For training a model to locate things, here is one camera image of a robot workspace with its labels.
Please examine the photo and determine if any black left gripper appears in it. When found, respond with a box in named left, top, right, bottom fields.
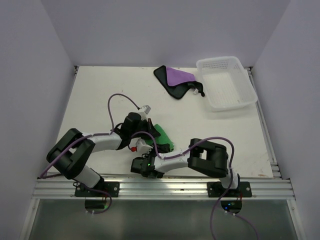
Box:
left=130, top=118, right=160, bottom=140

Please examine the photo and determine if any green microfiber towel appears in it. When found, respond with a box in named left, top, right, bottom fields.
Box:
left=154, top=124, right=174, bottom=153

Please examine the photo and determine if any black and purple towel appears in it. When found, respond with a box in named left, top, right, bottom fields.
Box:
left=153, top=65, right=205, bottom=100

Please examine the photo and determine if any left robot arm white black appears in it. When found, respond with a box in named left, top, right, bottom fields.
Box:
left=46, top=112, right=161, bottom=197

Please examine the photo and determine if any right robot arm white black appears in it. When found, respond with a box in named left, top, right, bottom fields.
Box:
left=130, top=136, right=241, bottom=197

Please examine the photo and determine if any white plastic basket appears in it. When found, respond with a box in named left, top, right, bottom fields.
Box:
left=196, top=56, right=258, bottom=112

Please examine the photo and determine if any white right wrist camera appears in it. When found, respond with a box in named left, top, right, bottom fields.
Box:
left=135, top=138, right=153, bottom=154

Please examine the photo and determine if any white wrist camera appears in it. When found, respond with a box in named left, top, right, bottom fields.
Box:
left=135, top=138, right=153, bottom=154
left=137, top=105, right=151, bottom=121

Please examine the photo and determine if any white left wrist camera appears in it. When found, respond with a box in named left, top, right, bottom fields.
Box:
left=137, top=105, right=151, bottom=121

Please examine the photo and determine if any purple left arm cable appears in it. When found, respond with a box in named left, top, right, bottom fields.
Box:
left=39, top=93, right=142, bottom=213

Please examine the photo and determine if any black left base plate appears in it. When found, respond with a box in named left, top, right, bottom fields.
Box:
left=72, top=181, right=120, bottom=198

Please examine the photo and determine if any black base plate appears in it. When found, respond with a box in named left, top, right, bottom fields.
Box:
left=72, top=181, right=120, bottom=198
left=206, top=181, right=253, bottom=198

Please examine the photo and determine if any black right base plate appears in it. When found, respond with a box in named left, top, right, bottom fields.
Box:
left=206, top=181, right=253, bottom=198

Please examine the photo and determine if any aluminium mounting rail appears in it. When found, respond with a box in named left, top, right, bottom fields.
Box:
left=32, top=175, right=296, bottom=200

